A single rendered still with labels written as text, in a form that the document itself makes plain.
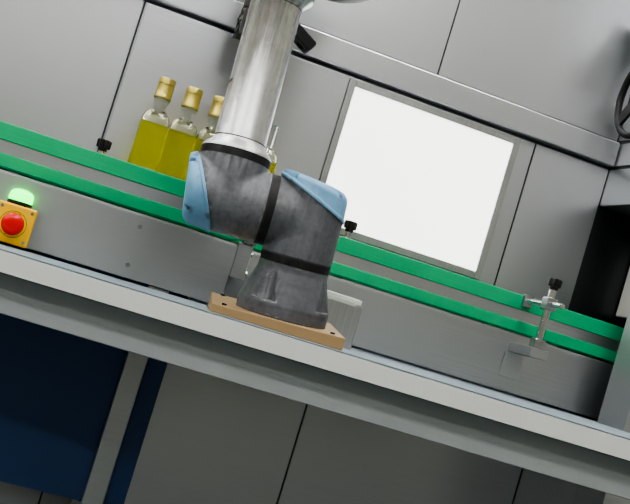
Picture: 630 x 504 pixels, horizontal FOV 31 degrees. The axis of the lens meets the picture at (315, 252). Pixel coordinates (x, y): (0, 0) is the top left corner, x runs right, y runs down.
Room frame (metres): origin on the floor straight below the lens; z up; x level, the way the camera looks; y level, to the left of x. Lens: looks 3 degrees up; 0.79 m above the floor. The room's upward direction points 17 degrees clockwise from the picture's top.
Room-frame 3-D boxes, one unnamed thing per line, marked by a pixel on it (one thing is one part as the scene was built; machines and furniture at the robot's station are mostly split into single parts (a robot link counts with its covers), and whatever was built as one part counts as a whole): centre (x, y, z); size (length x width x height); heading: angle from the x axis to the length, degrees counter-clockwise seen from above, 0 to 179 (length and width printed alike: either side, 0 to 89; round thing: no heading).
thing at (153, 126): (2.26, 0.39, 0.99); 0.06 x 0.06 x 0.21; 13
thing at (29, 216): (2.02, 0.53, 0.79); 0.07 x 0.07 x 0.07; 14
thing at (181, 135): (2.27, 0.33, 0.99); 0.06 x 0.06 x 0.21; 15
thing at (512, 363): (2.35, -0.49, 0.90); 0.17 x 0.05 x 0.23; 14
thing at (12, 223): (1.98, 0.52, 0.79); 0.04 x 0.03 x 0.04; 104
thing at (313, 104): (2.48, 0.06, 1.15); 0.90 x 0.03 x 0.34; 104
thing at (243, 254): (2.21, 0.14, 0.85); 0.09 x 0.04 x 0.07; 14
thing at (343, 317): (2.15, 0.00, 0.79); 0.27 x 0.17 x 0.08; 14
